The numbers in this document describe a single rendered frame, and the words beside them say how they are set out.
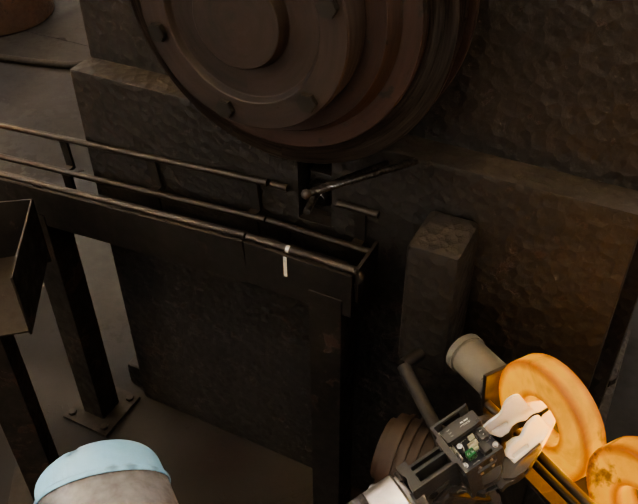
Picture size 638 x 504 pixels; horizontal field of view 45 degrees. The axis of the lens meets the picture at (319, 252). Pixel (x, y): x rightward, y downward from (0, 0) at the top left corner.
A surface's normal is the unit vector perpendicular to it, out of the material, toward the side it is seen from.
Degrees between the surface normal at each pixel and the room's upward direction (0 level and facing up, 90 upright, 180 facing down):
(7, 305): 5
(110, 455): 18
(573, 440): 90
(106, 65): 0
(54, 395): 0
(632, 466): 90
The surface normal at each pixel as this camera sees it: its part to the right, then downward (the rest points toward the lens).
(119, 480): 0.25, -0.84
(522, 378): -0.88, 0.30
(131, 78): -0.01, -0.77
